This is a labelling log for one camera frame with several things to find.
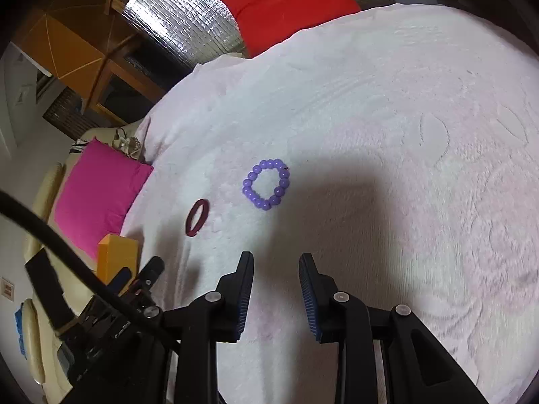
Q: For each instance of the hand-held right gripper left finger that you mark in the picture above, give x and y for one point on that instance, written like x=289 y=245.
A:
x=245 y=298

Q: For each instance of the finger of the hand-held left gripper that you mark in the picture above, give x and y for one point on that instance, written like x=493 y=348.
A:
x=122 y=278
x=150 y=271

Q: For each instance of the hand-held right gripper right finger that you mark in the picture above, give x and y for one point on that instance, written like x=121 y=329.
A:
x=307 y=298

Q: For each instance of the orange block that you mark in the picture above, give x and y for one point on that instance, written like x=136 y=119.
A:
x=118 y=256

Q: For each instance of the pink pillow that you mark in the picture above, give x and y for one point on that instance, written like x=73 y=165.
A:
x=97 y=202

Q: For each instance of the blue plastic object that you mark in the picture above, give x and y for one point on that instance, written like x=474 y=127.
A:
x=20 y=332

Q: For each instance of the beige sofa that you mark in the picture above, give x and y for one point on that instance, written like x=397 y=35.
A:
x=40 y=202

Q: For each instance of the white embossed blanket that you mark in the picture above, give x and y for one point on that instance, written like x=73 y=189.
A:
x=379 y=134

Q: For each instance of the wooden round board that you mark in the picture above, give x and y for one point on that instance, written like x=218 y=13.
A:
x=54 y=50

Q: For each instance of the silver insulation sheet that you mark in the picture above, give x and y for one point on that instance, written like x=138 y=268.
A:
x=181 y=12

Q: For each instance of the red pillow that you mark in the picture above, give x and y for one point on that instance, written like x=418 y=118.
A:
x=290 y=8

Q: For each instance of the wall socket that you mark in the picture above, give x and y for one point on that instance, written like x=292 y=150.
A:
x=6 y=289

